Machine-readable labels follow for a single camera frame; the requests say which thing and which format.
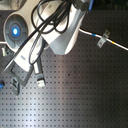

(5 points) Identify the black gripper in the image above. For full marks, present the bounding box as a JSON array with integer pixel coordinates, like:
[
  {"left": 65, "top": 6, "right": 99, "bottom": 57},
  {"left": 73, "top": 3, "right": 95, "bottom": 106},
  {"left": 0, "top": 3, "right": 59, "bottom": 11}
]
[{"left": 3, "top": 62, "right": 45, "bottom": 96}]

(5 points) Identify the white cable with markers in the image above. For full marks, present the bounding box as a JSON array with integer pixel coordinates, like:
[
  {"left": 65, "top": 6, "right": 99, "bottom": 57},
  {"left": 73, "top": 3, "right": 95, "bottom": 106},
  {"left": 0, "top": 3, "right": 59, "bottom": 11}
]
[{"left": 78, "top": 28, "right": 128, "bottom": 52}]

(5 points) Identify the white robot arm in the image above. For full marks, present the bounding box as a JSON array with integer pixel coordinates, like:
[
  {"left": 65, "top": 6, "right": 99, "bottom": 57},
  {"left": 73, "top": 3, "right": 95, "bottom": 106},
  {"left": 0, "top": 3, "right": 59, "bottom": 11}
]
[{"left": 3, "top": 0, "right": 88, "bottom": 96}]

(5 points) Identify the small metal bracket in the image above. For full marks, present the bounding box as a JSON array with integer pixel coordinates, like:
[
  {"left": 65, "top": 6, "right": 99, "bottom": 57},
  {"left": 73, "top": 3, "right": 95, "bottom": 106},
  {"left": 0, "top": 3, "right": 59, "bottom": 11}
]
[{"left": 1, "top": 47, "right": 8, "bottom": 57}]

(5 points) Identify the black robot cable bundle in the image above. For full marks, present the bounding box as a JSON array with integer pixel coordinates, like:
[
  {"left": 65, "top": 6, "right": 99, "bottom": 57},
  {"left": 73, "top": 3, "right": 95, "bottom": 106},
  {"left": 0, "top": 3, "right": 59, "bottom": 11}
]
[{"left": 0, "top": 0, "right": 88, "bottom": 75}]

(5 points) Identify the metal cable clip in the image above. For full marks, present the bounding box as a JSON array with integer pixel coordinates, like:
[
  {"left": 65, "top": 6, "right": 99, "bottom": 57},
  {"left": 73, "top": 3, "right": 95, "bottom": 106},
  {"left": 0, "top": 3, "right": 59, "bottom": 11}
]
[{"left": 97, "top": 29, "right": 110, "bottom": 48}]

